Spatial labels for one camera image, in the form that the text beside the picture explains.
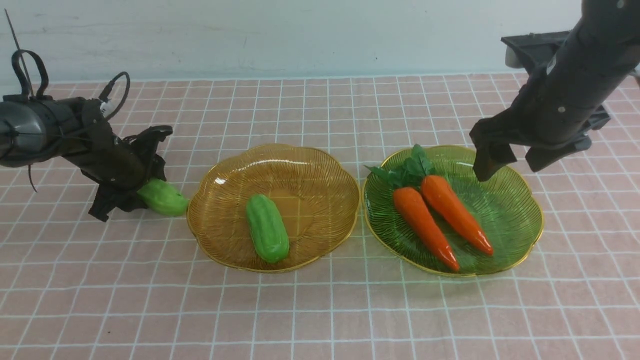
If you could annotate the dark right wrist camera mount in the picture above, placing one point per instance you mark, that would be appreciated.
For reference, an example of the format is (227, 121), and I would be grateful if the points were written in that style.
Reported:
(529, 50)

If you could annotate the amber ribbed plastic plate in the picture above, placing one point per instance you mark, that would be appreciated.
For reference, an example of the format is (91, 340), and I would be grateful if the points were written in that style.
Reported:
(319, 202)

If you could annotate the pink checked tablecloth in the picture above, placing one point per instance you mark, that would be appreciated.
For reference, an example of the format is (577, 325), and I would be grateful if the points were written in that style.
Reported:
(138, 287)

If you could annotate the green ribbed plastic plate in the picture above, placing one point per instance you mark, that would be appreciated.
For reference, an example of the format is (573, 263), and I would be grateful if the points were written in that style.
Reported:
(504, 207)

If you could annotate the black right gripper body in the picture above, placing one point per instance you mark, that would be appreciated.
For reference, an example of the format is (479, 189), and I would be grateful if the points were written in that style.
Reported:
(559, 103)

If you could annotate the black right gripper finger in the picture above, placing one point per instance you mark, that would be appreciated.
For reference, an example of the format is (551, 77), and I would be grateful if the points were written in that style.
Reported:
(539, 158)
(491, 137)

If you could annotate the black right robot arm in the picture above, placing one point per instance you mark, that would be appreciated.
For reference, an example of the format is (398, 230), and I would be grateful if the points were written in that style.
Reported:
(606, 38)

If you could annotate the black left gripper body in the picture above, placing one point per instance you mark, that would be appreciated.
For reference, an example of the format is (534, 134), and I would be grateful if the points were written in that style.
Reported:
(127, 163)

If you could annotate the green toy cucumber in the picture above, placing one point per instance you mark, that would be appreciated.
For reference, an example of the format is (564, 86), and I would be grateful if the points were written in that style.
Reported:
(267, 229)
(163, 198)

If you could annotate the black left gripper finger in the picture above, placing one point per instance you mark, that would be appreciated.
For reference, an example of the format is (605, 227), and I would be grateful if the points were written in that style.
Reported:
(105, 200)
(131, 202)

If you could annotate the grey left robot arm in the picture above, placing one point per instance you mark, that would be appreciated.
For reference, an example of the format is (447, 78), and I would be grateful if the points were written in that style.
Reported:
(33, 130)

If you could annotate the orange toy carrot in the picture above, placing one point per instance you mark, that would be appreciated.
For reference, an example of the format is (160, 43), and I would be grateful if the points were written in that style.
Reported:
(439, 194)
(409, 203)

